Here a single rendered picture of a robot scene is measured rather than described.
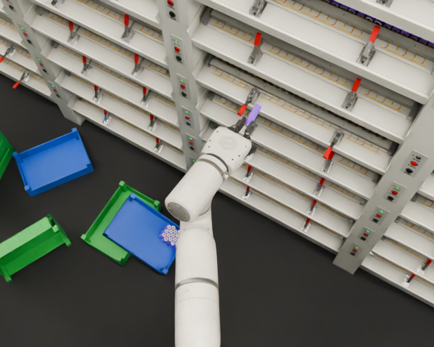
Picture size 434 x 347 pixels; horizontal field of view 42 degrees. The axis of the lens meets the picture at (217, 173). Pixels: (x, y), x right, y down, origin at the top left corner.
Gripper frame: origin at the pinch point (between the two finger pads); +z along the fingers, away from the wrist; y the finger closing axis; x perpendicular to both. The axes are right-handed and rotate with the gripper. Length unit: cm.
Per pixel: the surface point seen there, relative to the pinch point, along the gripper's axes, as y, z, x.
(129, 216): 44, 8, 94
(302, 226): -20, 35, 79
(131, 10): 42.6, 9.7, -10.3
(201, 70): 23.3, 17.2, 6.5
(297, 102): -6.8, 18.9, 2.8
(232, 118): 12.6, 21.8, 25.0
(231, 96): 11.3, 14.9, 7.9
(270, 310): -24, 9, 105
